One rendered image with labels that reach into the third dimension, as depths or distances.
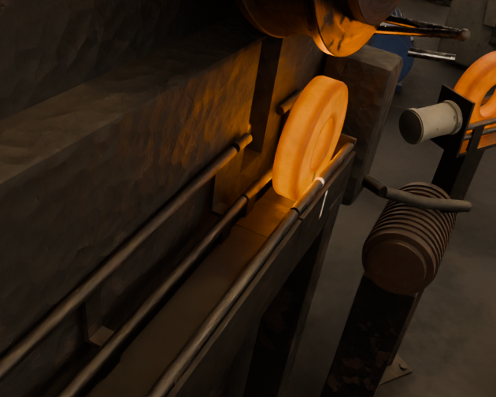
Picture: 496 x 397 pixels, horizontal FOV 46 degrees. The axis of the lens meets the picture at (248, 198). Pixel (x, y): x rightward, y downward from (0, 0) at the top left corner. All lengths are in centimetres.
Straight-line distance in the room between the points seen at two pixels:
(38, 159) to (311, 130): 35
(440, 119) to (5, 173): 78
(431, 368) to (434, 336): 11
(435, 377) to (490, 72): 78
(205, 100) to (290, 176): 17
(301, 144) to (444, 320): 111
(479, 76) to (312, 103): 45
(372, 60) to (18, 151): 58
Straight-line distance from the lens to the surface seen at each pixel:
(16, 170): 39
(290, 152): 67
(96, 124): 44
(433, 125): 103
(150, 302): 55
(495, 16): 337
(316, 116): 67
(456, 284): 184
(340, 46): 57
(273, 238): 61
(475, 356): 165
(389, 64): 87
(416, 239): 100
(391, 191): 96
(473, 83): 107
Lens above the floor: 108
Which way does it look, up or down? 34 degrees down
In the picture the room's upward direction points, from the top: 10 degrees clockwise
